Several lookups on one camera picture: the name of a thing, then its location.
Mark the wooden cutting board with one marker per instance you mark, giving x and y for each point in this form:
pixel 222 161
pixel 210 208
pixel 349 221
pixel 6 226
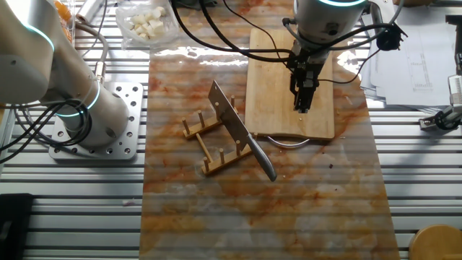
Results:
pixel 270 90

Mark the orange fruit with label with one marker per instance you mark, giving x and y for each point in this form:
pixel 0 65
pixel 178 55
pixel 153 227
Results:
pixel 67 33

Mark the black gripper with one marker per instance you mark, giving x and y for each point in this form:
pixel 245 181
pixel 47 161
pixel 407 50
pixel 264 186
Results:
pixel 307 65

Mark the steel cleaver knife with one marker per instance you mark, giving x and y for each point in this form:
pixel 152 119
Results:
pixel 231 115

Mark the white plastic bag roll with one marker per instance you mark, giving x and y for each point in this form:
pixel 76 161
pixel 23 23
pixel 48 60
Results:
pixel 88 11

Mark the wooden knife rack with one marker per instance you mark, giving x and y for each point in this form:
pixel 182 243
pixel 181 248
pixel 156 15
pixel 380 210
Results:
pixel 223 162

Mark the black box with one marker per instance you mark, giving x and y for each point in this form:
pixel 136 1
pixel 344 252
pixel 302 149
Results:
pixel 14 231

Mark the white paper stack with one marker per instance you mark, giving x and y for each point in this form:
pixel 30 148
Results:
pixel 415 65

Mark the orange marbled table mat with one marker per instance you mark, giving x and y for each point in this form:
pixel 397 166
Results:
pixel 252 216

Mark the clear plastic fruit pack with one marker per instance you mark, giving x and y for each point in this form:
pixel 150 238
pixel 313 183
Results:
pixel 57 29

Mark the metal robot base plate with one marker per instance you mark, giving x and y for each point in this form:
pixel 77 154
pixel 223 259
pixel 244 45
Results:
pixel 137 115

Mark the wooden mug tree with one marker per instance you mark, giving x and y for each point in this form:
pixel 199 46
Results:
pixel 436 245

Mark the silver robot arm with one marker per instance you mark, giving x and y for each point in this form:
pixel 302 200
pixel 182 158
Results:
pixel 36 65

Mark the silver bracket with black connector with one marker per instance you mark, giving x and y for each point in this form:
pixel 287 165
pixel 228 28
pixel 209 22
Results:
pixel 391 38

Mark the small silver camera on clamp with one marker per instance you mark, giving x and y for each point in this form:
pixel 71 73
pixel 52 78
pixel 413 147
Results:
pixel 445 119

